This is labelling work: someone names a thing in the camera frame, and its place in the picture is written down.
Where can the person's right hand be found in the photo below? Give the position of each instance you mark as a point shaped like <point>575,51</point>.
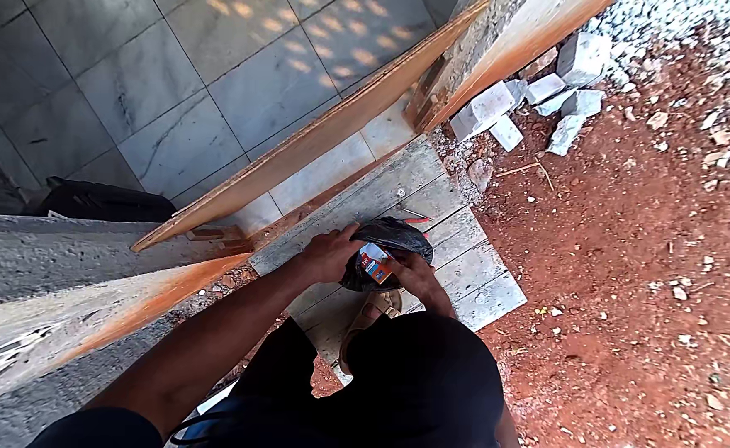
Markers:
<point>416,277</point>

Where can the person's left hand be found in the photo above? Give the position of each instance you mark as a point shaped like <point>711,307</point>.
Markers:
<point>329,256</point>

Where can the person's right thumb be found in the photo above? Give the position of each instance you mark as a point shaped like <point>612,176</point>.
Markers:
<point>393,266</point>

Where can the person's right fingers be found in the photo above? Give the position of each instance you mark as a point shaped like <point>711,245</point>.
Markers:
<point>412,257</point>

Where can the person's left fingers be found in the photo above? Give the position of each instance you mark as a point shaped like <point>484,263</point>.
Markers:
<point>344,233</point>

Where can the person's left thumb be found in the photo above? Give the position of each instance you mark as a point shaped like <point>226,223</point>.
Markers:
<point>354,246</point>

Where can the small blue and orange box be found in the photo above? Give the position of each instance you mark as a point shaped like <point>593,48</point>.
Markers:
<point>373,262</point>

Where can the black plastic bag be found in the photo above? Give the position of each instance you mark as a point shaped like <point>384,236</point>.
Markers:
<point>396,231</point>

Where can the person's right forearm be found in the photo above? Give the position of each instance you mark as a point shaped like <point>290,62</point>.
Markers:
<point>441,303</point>

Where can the person's left forearm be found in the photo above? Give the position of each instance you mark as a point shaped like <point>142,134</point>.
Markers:
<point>215,336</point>

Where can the grey wooden plank platform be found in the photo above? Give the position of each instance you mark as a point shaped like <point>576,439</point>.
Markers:
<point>477,280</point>

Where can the long brown plywood board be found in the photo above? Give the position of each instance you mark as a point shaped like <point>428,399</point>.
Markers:
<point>315,143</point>

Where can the person's legs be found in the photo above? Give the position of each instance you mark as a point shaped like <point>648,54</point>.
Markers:
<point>421,373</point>

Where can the thin dry twig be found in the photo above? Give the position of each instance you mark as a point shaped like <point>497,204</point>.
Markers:
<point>518,169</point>

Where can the brown wooden block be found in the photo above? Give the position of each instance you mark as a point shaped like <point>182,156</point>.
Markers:
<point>206,234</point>

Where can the pile of white stone blocks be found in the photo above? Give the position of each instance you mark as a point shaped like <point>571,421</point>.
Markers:
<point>492,102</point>

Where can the blue and white object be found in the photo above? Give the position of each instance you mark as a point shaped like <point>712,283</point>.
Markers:
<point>203,428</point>

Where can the large black bag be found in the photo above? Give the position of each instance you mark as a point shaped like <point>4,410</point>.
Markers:
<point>103,202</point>

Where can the person's body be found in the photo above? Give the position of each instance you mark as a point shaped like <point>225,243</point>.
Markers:
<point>97,429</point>

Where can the pile of grey gravel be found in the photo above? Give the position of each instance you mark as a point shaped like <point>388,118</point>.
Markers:
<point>682,25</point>

